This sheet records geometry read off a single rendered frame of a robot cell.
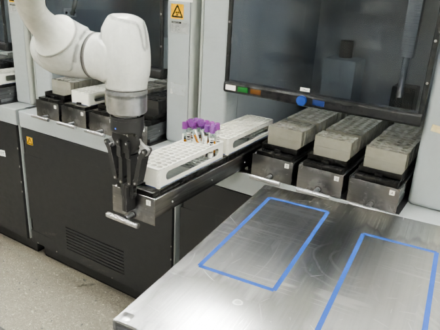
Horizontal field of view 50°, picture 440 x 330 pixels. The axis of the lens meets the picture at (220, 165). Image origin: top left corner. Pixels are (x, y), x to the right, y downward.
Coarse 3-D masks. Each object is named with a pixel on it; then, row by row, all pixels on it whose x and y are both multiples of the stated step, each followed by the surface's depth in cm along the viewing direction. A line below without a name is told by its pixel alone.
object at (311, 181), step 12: (360, 156) 147; (300, 168) 139; (312, 168) 136; (324, 168) 135; (336, 168) 134; (348, 168) 139; (300, 180) 140; (312, 180) 137; (324, 180) 135; (336, 180) 133; (348, 180) 138; (312, 192) 134; (324, 192) 136; (336, 192) 134
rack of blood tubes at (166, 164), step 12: (180, 144) 132; (192, 144) 132; (204, 144) 133; (216, 144) 133; (156, 156) 123; (168, 156) 122; (180, 156) 123; (192, 156) 124; (204, 156) 134; (216, 156) 135; (156, 168) 114; (168, 168) 116; (180, 168) 130; (192, 168) 126; (144, 180) 116; (156, 180) 114; (168, 180) 117
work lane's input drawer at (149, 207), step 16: (256, 144) 153; (224, 160) 138; (240, 160) 144; (192, 176) 125; (208, 176) 130; (224, 176) 138; (144, 192) 113; (160, 192) 115; (176, 192) 118; (192, 192) 125; (144, 208) 114; (160, 208) 114; (128, 224) 112
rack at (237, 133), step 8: (232, 120) 157; (240, 120) 158; (248, 120) 159; (256, 120) 160; (264, 120) 160; (272, 120) 161; (224, 128) 150; (232, 128) 150; (240, 128) 149; (248, 128) 150; (256, 128) 152; (264, 128) 164; (224, 136) 142; (232, 136) 141; (240, 136) 144; (248, 136) 155; (256, 136) 155; (264, 136) 158; (224, 144) 139; (232, 144) 141; (240, 144) 153; (248, 144) 150; (224, 152) 140
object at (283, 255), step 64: (256, 192) 115; (192, 256) 87; (256, 256) 88; (320, 256) 89; (384, 256) 90; (128, 320) 69; (192, 320) 70; (256, 320) 71; (320, 320) 72; (384, 320) 72
